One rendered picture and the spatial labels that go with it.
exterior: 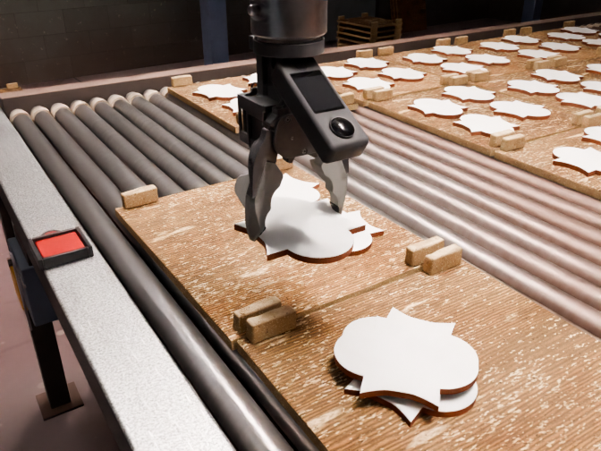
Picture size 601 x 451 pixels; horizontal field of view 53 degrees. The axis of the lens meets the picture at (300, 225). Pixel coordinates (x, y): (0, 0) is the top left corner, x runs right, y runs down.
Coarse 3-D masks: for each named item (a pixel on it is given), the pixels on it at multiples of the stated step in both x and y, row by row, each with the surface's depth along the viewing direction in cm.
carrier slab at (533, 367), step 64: (320, 320) 71; (448, 320) 71; (512, 320) 71; (320, 384) 62; (512, 384) 62; (576, 384) 62; (320, 448) 56; (384, 448) 54; (448, 448) 54; (512, 448) 54; (576, 448) 54
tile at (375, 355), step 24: (360, 336) 65; (384, 336) 65; (408, 336) 65; (432, 336) 65; (336, 360) 62; (360, 360) 61; (384, 360) 61; (408, 360) 61; (432, 360) 61; (456, 360) 61; (384, 384) 58; (408, 384) 58; (432, 384) 58; (456, 384) 58; (432, 408) 56
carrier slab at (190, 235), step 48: (192, 192) 104; (144, 240) 89; (192, 240) 89; (240, 240) 89; (384, 240) 89; (192, 288) 77; (240, 288) 77; (288, 288) 77; (336, 288) 77; (240, 336) 69
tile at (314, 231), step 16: (272, 208) 70; (288, 208) 70; (304, 208) 70; (320, 208) 70; (240, 224) 67; (272, 224) 67; (288, 224) 67; (304, 224) 67; (320, 224) 67; (336, 224) 67; (352, 224) 67; (272, 240) 64; (288, 240) 64; (304, 240) 64; (320, 240) 64; (336, 240) 64; (352, 240) 64; (272, 256) 62; (304, 256) 61; (320, 256) 61; (336, 256) 62
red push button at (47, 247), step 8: (72, 232) 92; (40, 240) 90; (48, 240) 90; (56, 240) 90; (64, 240) 90; (72, 240) 90; (40, 248) 88; (48, 248) 88; (56, 248) 88; (64, 248) 88; (72, 248) 88
